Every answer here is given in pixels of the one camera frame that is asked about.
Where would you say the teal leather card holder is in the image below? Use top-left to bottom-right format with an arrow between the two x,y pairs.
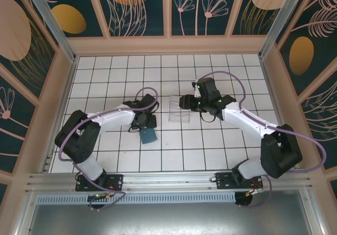
140,128 -> 159,144

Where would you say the clear acrylic card stand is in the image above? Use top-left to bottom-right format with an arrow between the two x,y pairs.
167,95 -> 192,124

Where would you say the grey metal sheet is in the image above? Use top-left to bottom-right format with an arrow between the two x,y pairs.
26,202 -> 314,235

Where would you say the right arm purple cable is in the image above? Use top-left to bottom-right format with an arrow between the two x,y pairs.
194,71 -> 328,209

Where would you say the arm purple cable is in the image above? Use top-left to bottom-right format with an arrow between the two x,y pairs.
58,87 -> 160,212
194,71 -> 328,209

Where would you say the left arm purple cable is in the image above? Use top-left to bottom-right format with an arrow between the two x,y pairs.
58,87 -> 160,212

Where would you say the aluminium mounting rail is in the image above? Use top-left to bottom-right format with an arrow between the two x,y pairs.
25,169 -> 314,193

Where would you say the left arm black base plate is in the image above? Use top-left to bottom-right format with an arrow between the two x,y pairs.
75,174 -> 124,192

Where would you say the grey slotted cable duct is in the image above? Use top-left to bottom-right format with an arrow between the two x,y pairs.
36,192 -> 236,204

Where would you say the aluminium side rail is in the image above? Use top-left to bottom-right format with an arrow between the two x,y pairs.
39,57 -> 79,174

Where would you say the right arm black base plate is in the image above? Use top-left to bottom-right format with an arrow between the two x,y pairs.
215,172 -> 264,191

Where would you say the aluminium frame post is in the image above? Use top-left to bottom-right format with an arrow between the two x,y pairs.
259,0 -> 315,60
22,0 -> 80,63

